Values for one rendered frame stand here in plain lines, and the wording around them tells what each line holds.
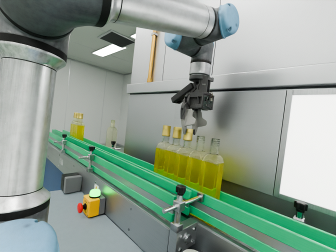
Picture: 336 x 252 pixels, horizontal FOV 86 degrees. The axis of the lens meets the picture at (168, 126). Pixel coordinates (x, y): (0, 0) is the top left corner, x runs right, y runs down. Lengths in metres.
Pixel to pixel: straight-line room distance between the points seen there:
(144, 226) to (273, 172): 0.45
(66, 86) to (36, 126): 6.14
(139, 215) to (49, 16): 0.59
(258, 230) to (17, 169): 0.54
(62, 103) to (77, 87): 0.69
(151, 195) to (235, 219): 0.26
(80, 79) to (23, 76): 6.28
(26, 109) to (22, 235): 0.20
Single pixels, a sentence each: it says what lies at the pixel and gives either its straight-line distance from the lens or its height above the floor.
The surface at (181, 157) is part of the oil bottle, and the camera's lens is 0.67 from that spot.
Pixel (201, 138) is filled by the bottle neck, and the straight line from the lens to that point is 0.64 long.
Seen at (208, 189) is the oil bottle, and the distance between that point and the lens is 0.62.
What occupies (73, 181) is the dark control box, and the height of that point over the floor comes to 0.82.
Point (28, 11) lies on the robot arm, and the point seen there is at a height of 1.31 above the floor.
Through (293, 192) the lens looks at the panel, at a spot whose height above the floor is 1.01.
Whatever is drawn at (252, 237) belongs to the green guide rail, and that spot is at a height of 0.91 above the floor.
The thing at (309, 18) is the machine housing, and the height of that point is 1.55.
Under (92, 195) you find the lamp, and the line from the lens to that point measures 0.87.
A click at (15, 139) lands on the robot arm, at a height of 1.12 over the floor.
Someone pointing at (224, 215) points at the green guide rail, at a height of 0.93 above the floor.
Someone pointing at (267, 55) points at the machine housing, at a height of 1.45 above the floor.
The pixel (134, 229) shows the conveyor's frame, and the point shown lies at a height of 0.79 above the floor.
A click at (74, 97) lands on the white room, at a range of 6.58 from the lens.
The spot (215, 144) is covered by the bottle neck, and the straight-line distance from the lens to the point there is 0.61.
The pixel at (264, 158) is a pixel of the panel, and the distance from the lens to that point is 0.69.
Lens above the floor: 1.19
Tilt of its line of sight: 2 degrees down
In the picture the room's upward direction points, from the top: 6 degrees clockwise
